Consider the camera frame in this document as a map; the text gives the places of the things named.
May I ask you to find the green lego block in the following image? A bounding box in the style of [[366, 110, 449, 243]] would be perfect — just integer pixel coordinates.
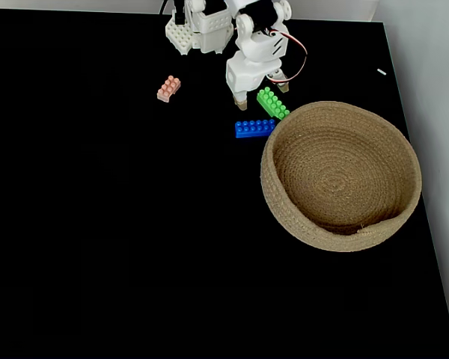
[[256, 86, 291, 121]]

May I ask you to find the blue lego block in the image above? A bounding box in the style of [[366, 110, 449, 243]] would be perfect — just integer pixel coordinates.
[[234, 119, 277, 139]]

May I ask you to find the pink lego block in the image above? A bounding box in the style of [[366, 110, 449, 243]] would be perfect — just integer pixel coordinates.
[[156, 75, 182, 103]]

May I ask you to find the woven jute basket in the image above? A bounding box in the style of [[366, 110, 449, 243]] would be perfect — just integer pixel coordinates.
[[260, 100, 423, 253]]

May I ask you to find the red and white servo cable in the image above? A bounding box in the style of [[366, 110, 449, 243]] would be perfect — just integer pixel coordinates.
[[268, 28, 308, 84]]

